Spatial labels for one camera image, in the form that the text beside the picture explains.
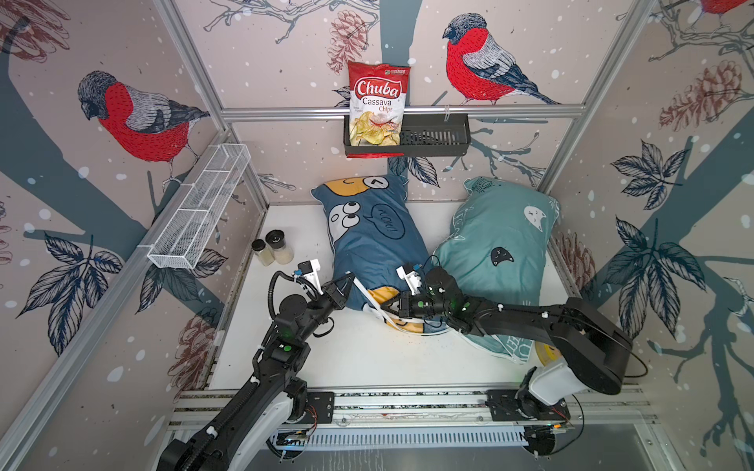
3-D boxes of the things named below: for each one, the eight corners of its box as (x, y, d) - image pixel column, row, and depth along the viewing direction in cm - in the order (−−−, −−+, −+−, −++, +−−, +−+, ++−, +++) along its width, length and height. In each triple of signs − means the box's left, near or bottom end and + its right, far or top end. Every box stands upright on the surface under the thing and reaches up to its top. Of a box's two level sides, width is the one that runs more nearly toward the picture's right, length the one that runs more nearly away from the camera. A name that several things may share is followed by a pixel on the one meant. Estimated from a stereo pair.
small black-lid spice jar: (262, 266, 105) (250, 247, 96) (265, 258, 107) (253, 238, 98) (274, 266, 105) (263, 247, 96) (276, 258, 107) (266, 238, 98)
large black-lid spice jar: (272, 264, 103) (261, 246, 95) (277, 247, 108) (268, 229, 100) (292, 264, 103) (283, 246, 95) (296, 247, 108) (288, 229, 100)
